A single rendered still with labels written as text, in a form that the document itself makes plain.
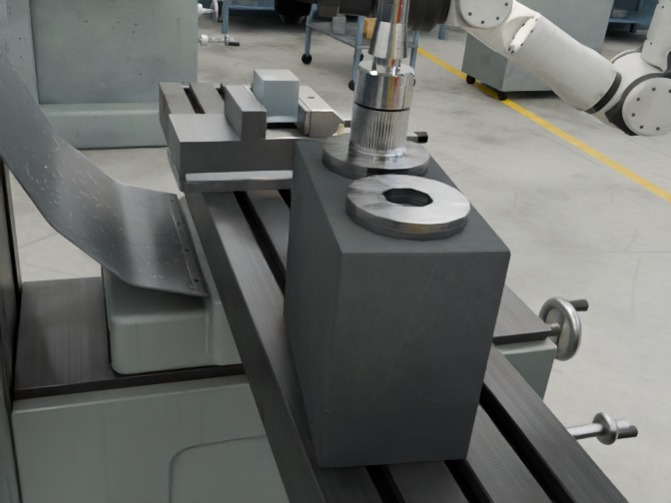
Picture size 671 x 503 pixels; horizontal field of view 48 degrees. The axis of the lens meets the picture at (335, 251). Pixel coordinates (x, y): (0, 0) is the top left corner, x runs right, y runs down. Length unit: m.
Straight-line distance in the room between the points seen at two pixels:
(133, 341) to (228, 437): 0.21
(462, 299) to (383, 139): 0.16
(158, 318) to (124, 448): 0.20
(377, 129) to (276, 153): 0.46
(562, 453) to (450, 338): 0.16
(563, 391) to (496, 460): 1.82
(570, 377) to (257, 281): 1.80
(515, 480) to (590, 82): 0.58
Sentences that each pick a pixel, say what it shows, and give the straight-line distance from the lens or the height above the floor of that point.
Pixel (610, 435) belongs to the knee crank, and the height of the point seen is 0.54.
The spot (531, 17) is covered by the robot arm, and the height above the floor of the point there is 1.21.
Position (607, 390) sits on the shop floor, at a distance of 2.52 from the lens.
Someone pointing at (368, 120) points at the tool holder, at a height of 1.19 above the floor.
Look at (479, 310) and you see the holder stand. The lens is 0.54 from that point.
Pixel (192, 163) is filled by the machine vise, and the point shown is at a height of 1.00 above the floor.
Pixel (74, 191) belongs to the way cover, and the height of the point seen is 0.97.
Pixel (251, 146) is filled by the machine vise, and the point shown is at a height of 1.02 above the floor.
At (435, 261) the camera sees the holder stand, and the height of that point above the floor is 1.14.
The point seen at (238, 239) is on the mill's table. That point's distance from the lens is 0.91.
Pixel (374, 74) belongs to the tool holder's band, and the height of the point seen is 1.23.
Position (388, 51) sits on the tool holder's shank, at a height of 1.24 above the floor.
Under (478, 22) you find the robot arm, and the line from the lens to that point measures 0.96.
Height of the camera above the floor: 1.37
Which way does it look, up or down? 27 degrees down
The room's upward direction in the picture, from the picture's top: 6 degrees clockwise
